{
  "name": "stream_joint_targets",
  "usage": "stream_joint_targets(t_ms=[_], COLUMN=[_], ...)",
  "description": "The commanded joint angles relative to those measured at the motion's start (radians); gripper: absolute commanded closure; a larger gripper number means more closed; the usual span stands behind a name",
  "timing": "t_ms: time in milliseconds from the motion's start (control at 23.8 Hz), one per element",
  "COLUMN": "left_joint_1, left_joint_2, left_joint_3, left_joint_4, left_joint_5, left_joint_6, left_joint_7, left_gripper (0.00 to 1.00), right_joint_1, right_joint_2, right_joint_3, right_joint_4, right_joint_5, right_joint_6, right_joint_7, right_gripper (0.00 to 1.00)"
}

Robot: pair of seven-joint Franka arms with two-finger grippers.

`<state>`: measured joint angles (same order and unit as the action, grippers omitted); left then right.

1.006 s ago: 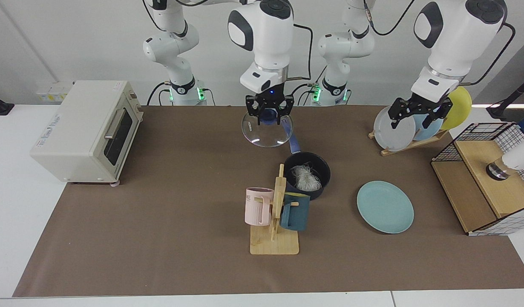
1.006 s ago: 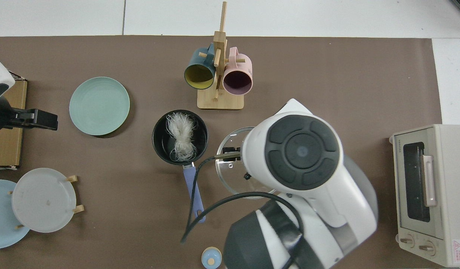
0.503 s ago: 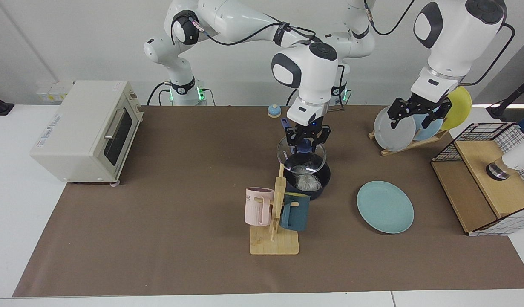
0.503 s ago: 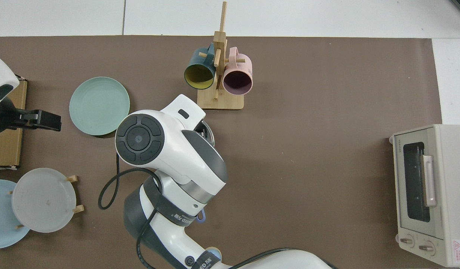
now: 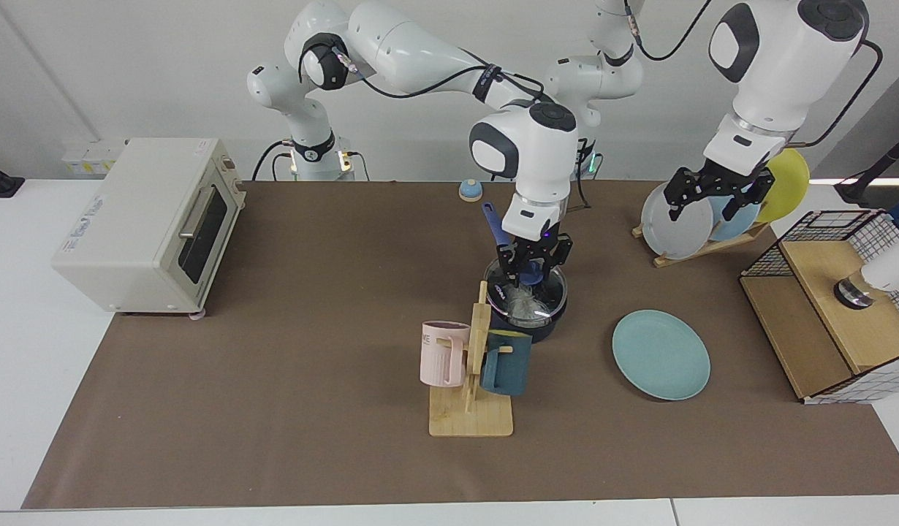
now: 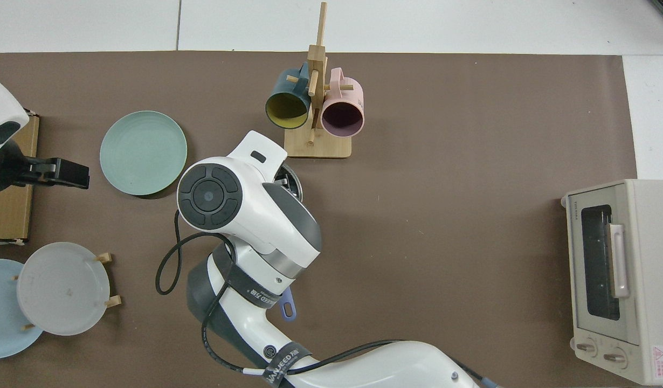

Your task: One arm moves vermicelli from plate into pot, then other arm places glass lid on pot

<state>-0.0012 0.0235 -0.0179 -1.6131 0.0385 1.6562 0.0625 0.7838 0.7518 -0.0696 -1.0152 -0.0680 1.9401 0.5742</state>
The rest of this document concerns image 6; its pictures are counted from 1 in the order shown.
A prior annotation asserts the glass lid with blue knob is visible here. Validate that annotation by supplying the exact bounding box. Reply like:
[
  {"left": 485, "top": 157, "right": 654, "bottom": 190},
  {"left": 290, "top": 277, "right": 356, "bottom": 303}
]
[{"left": 275, "top": 163, "right": 303, "bottom": 201}]

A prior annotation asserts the pale green plate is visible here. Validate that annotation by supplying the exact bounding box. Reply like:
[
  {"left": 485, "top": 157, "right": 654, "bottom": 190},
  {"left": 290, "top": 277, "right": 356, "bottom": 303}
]
[{"left": 99, "top": 110, "right": 188, "bottom": 196}]

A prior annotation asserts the grey plate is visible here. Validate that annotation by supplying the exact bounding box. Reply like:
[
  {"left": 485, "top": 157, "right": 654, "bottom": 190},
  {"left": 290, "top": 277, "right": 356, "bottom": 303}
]
[{"left": 16, "top": 242, "right": 111, "bottom": 337}]

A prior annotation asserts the wooden plate rack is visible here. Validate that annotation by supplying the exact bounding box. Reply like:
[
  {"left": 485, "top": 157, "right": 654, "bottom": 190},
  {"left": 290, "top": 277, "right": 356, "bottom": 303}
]
[{"left": 11, "top": 252, "right": 122, "bottom": 330}]

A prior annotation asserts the light blue plate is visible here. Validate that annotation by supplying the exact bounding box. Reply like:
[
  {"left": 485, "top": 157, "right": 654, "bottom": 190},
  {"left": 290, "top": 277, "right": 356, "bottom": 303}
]
[{"left": 0, "top": 259, "right": 44, "bottom": 359}]

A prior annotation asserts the dark teal cup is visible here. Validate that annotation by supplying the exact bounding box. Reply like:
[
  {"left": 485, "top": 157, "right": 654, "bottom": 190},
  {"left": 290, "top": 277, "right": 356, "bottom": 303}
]
[{"left": 265, "top": 61, "right": 312, "bottom": 130}]

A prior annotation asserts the wooden cup stand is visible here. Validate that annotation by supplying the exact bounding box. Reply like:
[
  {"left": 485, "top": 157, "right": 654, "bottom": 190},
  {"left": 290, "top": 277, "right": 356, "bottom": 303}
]
[{"left": 284, "top": 2, "right": 354, "bottom": 160}]

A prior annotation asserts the pink ribbed cup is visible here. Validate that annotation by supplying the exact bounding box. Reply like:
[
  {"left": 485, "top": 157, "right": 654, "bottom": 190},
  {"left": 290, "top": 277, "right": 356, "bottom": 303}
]
[{"left": 320, "top": 67, "right": 365, "bottom": 138}]

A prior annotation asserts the brown table cloth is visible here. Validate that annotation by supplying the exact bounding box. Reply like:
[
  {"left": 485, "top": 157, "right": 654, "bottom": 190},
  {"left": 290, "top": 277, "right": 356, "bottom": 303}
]
[{"left": 0, "top": 51, "right": 638, "bottom": 388}]

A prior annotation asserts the pale toaster oven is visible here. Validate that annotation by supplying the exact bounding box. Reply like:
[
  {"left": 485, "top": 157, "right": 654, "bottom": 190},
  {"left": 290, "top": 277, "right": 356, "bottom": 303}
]
[{"left": 561, "top": 179, "right": 663, "bottom": 386}]

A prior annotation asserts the wire basket with wooden floor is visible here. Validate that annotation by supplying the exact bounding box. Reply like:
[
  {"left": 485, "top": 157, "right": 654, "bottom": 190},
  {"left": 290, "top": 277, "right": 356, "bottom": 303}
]
[{"left": 0, "top": 110, "right": 41, "bottom": 247}]

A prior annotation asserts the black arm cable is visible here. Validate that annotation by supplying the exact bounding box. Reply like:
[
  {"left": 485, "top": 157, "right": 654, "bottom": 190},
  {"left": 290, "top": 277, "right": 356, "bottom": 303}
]
[{"left": 155, "top": 210, "right": 499, "bottom": 388}]

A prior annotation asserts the black pot with blue handle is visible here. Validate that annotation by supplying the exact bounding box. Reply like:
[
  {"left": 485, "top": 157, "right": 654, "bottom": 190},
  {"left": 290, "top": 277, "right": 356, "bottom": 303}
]
[{"left": 275, "top": 162, "right": 304, "bottom": 322}]

